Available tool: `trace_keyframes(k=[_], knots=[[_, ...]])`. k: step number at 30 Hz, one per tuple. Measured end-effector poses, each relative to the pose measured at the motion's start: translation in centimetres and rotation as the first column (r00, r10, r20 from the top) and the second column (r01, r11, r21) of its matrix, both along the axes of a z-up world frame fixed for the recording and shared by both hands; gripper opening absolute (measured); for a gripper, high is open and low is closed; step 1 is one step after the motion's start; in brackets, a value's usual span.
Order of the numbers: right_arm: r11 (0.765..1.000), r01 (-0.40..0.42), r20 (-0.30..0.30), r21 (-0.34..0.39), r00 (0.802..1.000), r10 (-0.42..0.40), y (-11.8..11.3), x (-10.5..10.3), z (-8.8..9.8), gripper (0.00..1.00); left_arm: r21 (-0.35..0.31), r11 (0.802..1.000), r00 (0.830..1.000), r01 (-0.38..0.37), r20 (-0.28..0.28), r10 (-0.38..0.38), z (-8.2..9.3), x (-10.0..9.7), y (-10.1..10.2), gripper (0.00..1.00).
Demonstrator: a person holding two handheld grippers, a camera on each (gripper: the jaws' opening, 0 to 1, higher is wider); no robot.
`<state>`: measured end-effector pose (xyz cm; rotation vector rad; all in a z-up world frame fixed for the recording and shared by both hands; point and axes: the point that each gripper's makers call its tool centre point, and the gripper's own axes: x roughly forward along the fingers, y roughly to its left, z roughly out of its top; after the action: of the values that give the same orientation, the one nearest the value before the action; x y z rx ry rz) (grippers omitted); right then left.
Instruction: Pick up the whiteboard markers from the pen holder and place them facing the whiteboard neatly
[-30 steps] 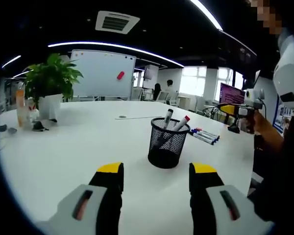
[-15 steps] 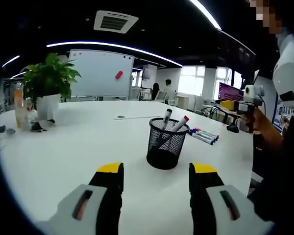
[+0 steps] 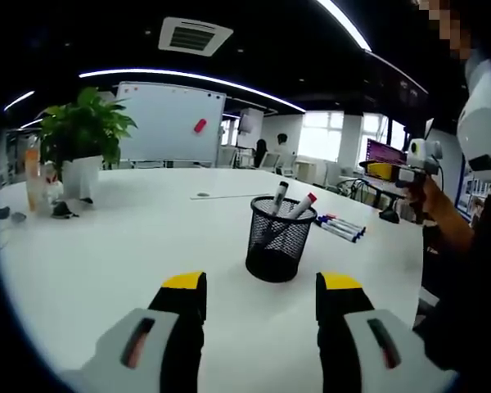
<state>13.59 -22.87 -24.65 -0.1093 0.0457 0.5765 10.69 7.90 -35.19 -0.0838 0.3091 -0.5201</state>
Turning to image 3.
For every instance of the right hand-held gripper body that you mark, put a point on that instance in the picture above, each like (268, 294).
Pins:
(425, 157)

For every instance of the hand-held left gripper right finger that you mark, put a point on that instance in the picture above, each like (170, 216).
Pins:
(364, 352)

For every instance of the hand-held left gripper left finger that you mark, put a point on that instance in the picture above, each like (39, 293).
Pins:
(151, 352)

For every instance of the black mesh pen holder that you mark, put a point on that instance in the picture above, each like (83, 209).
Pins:
(274, 254)

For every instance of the white whiteboard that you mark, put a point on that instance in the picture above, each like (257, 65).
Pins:
(163, 123)

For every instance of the red whiteboard eraser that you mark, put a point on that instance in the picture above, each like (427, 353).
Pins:
(200, 125)

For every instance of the person's right hand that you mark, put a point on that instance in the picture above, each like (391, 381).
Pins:
(423, 200)

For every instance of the purple screen monitor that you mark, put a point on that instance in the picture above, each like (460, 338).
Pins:
(386, 150)

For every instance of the black stand base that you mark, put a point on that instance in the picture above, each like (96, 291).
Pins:
(388, 216)

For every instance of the white chest-worn device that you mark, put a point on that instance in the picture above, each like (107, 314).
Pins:
(483, 127)

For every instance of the bright window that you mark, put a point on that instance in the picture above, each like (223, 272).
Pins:
(321, 137)

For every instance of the white office chair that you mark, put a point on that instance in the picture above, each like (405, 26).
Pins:
(272, 160)
(288, 163)

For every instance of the ceiling light strip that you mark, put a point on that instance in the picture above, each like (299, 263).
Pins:
(19, 100)
(147, 70)
(343, 23)

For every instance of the small black object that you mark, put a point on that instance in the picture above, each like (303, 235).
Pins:
(63, 210)
(87, 200)

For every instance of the small clear container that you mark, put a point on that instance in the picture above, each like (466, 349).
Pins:
(51, 192)

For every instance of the dark grey small case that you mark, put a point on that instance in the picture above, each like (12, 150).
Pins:
(3, 213)
(18, 217)

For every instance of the orange and white bottle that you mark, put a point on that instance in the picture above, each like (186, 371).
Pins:
(32, 180)

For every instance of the ceiling air conditioner vent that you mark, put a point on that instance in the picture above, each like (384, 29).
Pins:
(194, 37)

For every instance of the potted green plant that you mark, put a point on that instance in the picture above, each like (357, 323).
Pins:
(86, 127)

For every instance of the wall poster with pictures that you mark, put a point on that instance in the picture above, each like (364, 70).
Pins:
(474, 190)

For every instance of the grey wall monitor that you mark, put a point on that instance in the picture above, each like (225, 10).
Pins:
(245, 123)

